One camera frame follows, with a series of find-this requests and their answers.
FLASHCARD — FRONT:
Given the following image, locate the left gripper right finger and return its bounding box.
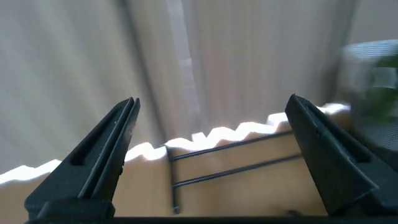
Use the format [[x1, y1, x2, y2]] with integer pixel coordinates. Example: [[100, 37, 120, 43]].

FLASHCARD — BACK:
[[285, 94, 398, 216]]

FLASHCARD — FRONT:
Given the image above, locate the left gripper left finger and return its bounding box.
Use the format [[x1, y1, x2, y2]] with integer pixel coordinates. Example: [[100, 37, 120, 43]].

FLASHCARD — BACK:
[[24, 97, 141, 218]]

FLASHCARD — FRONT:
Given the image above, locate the white laundry basket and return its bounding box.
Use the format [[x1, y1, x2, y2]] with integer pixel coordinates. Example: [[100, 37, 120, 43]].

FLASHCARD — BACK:
[[337, 39, 398, 162]]

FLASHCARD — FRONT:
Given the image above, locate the black clothes rack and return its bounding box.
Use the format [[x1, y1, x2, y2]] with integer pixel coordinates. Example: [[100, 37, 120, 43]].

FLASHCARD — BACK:
[[166, 130, 304, 215]]

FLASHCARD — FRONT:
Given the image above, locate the beige curtain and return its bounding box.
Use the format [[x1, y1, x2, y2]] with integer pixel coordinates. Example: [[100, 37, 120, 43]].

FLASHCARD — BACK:
[[0, 0, 358, 177]]

